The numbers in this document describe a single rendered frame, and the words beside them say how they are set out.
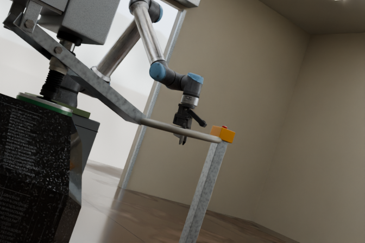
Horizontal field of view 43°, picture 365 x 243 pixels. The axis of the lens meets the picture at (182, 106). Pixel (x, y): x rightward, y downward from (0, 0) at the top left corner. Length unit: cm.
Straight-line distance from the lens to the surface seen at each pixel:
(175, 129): 197
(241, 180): 907
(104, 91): 190
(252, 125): 900
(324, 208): 854
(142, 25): 262
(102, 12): 183
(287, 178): 915
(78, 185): 165
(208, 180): 312
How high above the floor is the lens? 83
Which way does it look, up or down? 6 degrees up
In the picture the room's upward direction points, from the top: 19 degrees clockwise
